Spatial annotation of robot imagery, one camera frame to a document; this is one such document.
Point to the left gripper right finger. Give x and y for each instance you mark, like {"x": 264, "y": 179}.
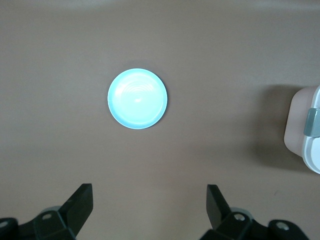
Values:
{"x": 235, "y": 225}

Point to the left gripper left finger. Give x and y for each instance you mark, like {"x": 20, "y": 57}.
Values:
{"x": 62, "y": 222}

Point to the white plastic container lid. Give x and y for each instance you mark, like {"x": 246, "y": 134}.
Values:
{"x": 295, "y": 125}

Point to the grey box latch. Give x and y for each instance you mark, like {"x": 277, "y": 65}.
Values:
{"x": 311, "y": 122}

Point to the light blue round plate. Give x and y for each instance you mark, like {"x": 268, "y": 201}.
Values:
{"x": 137, "y": 100}

